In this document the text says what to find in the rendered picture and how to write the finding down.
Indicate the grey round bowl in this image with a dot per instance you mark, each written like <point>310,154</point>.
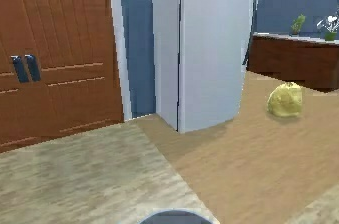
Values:
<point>175,217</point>

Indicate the white fridge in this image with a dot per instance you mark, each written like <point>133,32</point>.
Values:
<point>207,63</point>

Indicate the brown wooden door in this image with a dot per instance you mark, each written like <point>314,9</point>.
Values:
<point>60,40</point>

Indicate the dark brown wooden sideboard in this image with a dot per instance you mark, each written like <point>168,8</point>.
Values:
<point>297,61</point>

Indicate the small green house plant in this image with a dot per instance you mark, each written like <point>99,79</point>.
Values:
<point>297,24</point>

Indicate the white flower plant green pot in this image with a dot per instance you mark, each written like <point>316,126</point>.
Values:
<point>334,23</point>

